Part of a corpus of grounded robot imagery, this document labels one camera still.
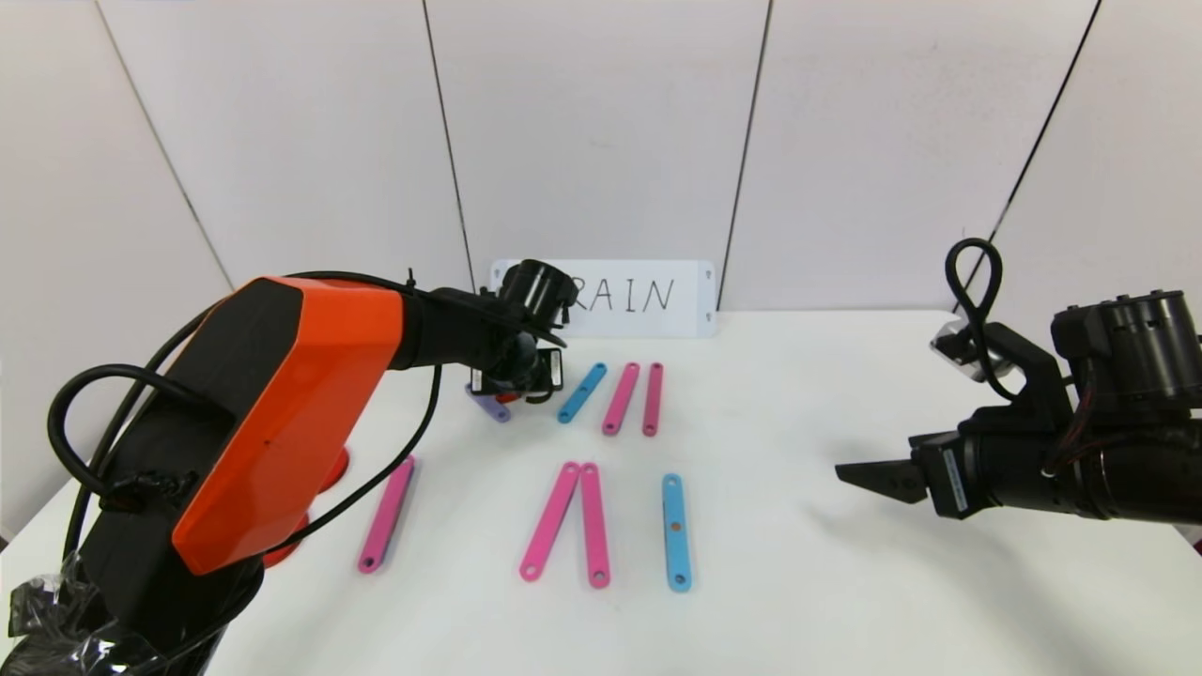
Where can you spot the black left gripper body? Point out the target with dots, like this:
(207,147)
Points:
(515,373)

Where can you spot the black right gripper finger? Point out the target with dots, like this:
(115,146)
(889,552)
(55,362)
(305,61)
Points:
(887,481)

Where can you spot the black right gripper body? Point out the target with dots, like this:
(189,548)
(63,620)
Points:
(947,480)

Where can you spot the long pink bar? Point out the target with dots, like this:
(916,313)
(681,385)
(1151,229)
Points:
(621,399)
(594,524)
(385,516)
(551,520)

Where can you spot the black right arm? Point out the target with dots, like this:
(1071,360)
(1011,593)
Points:
(1146,479)

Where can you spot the white BRAIN sign card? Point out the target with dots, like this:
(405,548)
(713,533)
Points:
(685,314)

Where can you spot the short purple bar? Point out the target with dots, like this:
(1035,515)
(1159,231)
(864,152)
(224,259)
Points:
(493,410)

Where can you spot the short blue bar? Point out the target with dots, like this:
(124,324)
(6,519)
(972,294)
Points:
(582,396)

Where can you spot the thin dark pink bar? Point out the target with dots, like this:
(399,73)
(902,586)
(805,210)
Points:
(653,399)

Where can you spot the medium red C piece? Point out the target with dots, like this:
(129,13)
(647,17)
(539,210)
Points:
(336,469)

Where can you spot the blue bar with orange underside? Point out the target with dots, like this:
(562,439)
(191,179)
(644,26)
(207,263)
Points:
(676,507)

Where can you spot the large red C piece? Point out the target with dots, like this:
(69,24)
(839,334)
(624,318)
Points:
(286,556)

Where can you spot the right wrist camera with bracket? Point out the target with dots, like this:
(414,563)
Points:
(1033,366)

